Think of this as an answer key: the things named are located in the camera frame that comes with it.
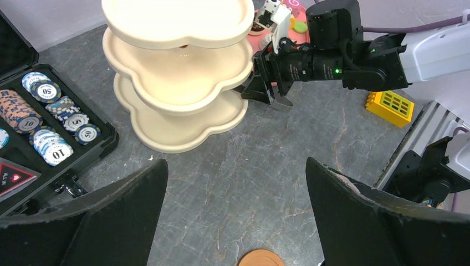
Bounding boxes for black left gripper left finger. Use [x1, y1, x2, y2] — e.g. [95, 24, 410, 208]
[1, 159, 168, 265]

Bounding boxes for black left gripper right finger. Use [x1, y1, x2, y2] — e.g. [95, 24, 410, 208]
[305, 157, 469, 265]

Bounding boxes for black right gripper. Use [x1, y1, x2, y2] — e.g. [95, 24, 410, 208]
[241, 48, 315, 105]

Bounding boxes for black serving tongs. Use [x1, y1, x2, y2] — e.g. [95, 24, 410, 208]
[271, 96, 293, 111]

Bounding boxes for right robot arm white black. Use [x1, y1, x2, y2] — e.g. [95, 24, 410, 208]
[236, 1, 469, 207]

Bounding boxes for pink plastic tray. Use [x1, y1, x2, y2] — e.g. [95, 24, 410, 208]
[244, 1, 313, 95]

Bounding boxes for cream three-tier serving stand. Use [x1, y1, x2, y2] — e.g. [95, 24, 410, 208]
[101, 0, 255, 154]

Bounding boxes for pink swirl lollipop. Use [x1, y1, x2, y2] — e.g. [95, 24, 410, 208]
[283, 0, 303, 10]

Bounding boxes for triangular all-in button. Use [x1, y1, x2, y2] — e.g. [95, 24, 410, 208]
[1, 158, 42, 201]

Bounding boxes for black poker chip case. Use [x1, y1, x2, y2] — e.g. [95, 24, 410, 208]
[1, 15, 119, 217]

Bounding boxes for plain round wooden coaster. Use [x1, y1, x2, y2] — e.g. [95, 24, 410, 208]
[237, 249, 285, 266]

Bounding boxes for yellow toy brick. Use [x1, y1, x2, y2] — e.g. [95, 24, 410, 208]
[365, 91, 415, 128]

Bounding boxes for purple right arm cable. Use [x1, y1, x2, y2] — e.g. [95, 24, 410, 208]
[361, 14, 470, 34]

